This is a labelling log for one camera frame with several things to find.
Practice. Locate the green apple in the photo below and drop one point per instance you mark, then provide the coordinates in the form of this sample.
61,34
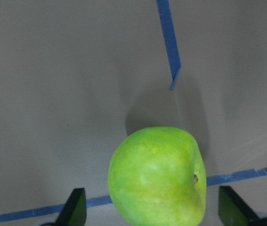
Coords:
157,178

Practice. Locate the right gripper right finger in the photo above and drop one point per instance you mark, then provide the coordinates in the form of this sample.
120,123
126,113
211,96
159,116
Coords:
233,210

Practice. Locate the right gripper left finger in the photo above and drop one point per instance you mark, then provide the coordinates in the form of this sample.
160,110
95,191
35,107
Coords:
74,211

